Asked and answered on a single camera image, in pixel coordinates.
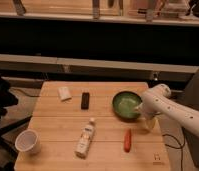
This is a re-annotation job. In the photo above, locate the green ceramic bowl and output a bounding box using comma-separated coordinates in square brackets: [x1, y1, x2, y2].
[112, 91, 142, 120]

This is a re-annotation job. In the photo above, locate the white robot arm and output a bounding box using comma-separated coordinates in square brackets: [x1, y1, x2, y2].
[137, 84, 199, 137]

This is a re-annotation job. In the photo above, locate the white plastic bottle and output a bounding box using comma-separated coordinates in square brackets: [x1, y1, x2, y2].
[75, 118, 95, 158]

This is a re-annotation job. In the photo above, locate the black rectangular block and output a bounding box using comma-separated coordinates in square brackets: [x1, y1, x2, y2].
[81, 92, 90, 110]

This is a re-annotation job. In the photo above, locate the white paper cup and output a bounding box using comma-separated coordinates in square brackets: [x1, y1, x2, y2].
[15, 129, 41, 155]

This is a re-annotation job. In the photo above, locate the long wooden bench shelf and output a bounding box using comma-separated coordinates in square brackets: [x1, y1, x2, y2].
[0, 54, 199, 82]

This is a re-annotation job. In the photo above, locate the black office chair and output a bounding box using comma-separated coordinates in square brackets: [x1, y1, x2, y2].
[0, 71, 33, 171]

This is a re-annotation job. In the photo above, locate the black cable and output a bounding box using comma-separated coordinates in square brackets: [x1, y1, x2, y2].
[162, 131, 187, 171]

